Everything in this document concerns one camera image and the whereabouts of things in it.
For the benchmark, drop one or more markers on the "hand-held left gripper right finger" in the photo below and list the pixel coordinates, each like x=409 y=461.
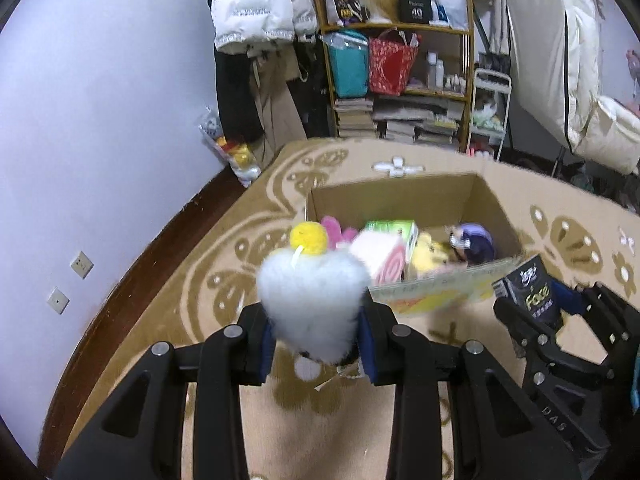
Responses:
x=367 y=355

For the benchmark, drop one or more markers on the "stack of books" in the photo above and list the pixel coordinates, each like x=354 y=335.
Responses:
x=352 y=117

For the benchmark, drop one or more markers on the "yellow plush toy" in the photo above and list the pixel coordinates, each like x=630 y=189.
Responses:
x=432 y=257

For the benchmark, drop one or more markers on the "pink square plush cushion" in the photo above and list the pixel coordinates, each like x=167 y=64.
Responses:
x=380 y=260

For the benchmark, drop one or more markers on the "white fluffy plush toy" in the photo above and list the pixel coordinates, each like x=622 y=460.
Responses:
x=315 y=300

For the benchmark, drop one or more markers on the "wall socket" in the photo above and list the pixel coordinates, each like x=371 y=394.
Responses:
x=58 y=301
x=82 y=265

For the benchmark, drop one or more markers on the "beige butterfly patterned rug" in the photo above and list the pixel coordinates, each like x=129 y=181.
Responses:
x=200 y=280

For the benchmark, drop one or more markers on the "purple-haired doll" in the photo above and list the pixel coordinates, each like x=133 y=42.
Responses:
x=475 y=242

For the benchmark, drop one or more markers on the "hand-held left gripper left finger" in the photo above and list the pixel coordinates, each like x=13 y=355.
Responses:
x=267 y=355

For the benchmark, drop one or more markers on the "black box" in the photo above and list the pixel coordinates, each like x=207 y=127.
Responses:
x=415 y=7

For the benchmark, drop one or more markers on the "white bow clip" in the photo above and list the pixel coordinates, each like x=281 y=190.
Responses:
x=397 y=167

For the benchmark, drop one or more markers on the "wooden shelf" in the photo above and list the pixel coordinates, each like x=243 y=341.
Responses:
x=425 y=28

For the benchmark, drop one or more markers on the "black garment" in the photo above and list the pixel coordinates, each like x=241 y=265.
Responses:
x=312 y=95

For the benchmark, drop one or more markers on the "black coat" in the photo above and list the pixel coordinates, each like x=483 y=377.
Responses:
x=235 y=95

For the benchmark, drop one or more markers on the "red patterned gift bag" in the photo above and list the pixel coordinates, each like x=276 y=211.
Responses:
x=390 y=67

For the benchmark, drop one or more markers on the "cardboard box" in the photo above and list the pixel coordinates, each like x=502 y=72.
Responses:
x=400 y=200

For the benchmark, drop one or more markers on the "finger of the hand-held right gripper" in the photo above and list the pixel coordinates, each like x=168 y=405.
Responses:
x=570 y=297
x=525 y=335

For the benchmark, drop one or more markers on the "green box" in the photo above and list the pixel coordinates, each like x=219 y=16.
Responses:
x=395 y=227

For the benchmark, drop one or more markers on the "pink plush toy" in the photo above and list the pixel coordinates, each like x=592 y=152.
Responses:
x=335 y=232

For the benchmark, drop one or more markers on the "white duvet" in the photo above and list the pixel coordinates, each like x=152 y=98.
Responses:
x=540 y=60

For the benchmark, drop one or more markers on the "white puffer jacket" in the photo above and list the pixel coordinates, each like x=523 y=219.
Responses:
x=255 y=5

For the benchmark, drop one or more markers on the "stack of magazines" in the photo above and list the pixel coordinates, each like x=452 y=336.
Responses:
x=415 y=125

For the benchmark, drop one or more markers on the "teal bag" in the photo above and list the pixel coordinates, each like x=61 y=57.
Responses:
x=347 y=70

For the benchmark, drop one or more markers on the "black tissue packet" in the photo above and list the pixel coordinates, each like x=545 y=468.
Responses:
x=530 y=290

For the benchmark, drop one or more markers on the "white metal cart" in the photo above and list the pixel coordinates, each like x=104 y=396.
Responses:
x=492 y=74

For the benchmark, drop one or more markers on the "beige trousers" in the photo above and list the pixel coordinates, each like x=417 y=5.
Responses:
x=277 y=110

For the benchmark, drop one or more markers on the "clear plastic bag of toys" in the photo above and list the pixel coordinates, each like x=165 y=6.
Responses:
x=242 y=160

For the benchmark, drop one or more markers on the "white bottle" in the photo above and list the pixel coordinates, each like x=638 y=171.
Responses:
x=440 y=75
x=431 y=70

